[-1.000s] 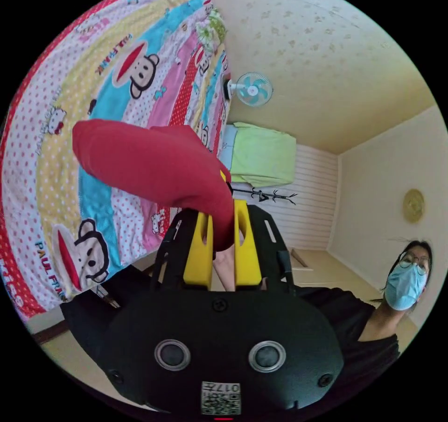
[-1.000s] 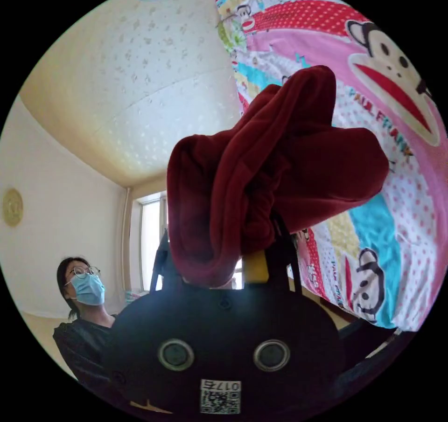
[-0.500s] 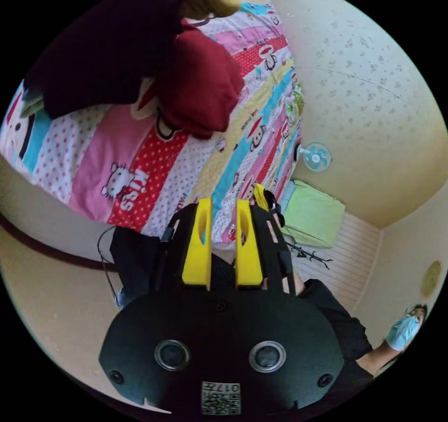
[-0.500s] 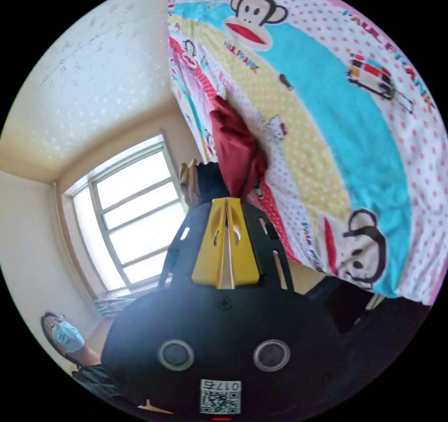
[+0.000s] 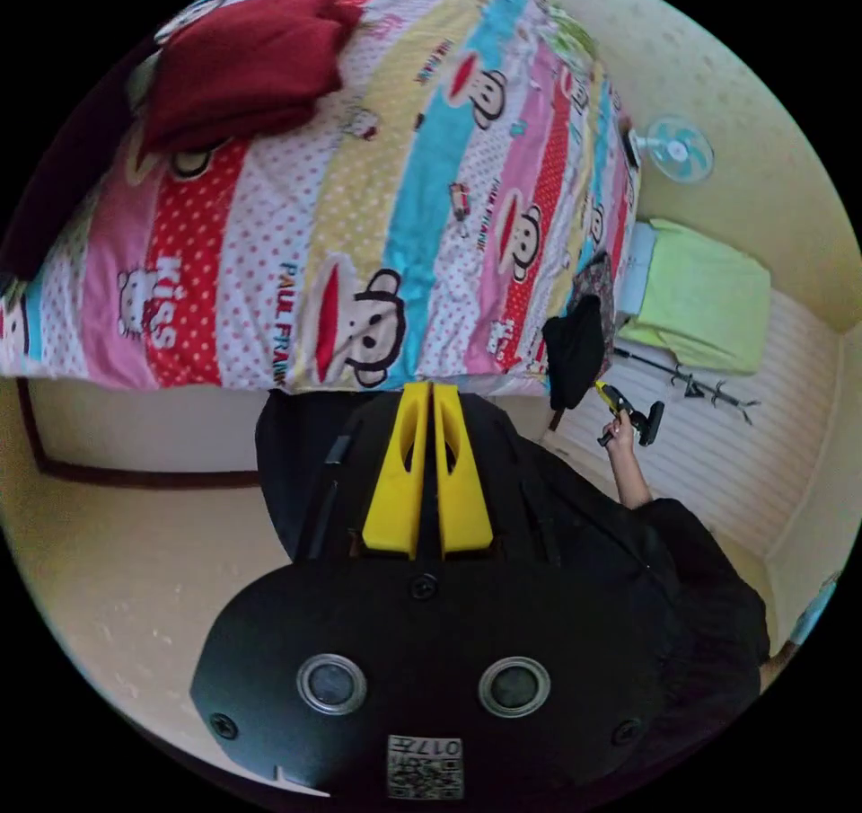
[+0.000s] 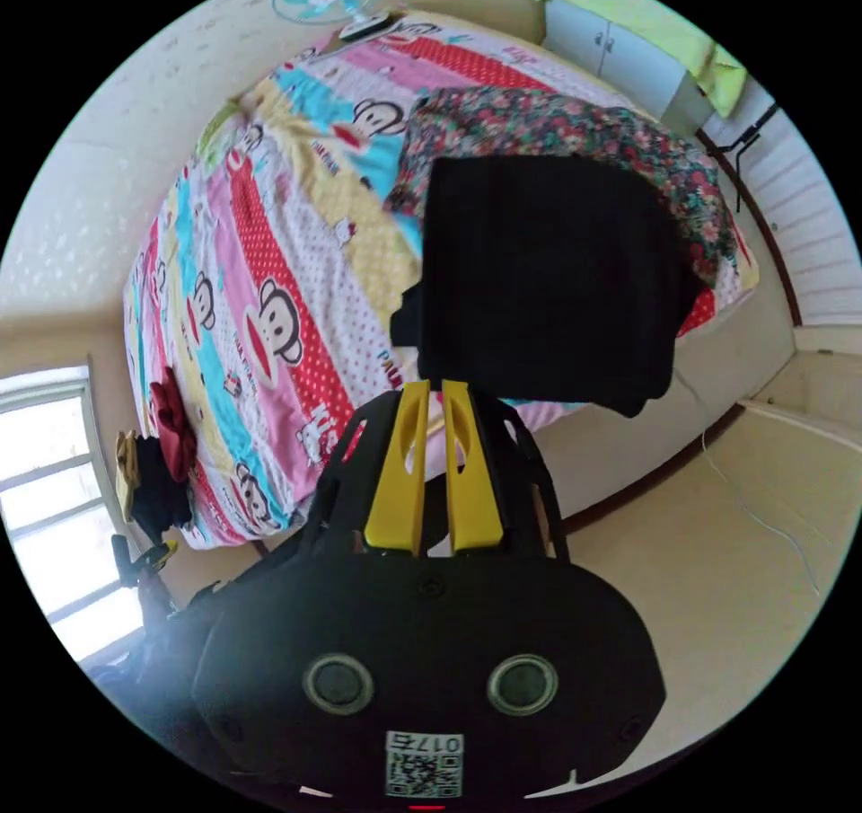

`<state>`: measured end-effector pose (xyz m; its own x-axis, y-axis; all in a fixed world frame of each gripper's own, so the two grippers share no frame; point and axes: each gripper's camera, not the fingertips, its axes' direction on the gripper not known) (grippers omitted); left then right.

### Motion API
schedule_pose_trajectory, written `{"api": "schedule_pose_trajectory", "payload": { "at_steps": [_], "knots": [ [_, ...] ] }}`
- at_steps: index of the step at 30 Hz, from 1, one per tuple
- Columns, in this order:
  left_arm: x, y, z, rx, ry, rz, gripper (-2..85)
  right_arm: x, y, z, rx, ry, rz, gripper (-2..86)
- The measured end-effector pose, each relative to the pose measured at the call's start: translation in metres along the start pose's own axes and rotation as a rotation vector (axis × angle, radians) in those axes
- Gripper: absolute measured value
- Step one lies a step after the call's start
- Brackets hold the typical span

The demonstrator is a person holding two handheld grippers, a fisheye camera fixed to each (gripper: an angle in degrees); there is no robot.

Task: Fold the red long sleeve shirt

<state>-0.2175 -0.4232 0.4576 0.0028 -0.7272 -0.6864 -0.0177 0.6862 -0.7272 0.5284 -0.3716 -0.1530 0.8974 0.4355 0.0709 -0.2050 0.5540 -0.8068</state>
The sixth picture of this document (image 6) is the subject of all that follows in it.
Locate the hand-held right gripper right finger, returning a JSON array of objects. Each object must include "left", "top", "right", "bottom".
[{"left": 441, "top": 381, "right": 505, "bottom": 554}]

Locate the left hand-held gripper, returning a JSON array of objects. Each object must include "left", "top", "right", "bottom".
[{"left": 110, "top": 534, "right": 180, "bottom": 600}]

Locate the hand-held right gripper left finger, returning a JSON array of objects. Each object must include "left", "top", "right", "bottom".
[{"left": 364, "top": 381, "right": 432, "bottom": 554}]

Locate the black garment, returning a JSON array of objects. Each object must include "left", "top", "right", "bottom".
[{"left": 390, "top": 155, "right": 705, "bottom": 419}]

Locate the red long sleeve shirt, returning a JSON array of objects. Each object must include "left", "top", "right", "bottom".
[{"left": 147, "top": 365, "right": 199, "bottom": 484}]

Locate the pile of clothes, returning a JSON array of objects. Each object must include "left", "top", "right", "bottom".
[{"left": 112, "top": 429, "right": 198, "bottom": 546}]

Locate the window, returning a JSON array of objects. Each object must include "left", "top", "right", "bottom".
[{"left": 0, "top": 367, "right": 144, "bottom": 660}]

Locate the bed with cartoon printed sheet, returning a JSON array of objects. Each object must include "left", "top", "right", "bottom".
[{"left": 123, "top": 11, "right": 803, "bottom": 552}]

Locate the floral quilt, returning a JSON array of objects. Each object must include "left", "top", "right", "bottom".
[{"left": 383, "top": 84, "right": 741, "bottom": 288}]

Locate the white cupboard with green cloth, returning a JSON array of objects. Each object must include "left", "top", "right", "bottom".
[{"left": 530, "top": 0, "right": 750, "bottom": 128}]

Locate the white cable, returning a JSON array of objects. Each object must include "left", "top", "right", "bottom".
[{"left": 699, "top": 420, "right": 824, "bottom": 600}]

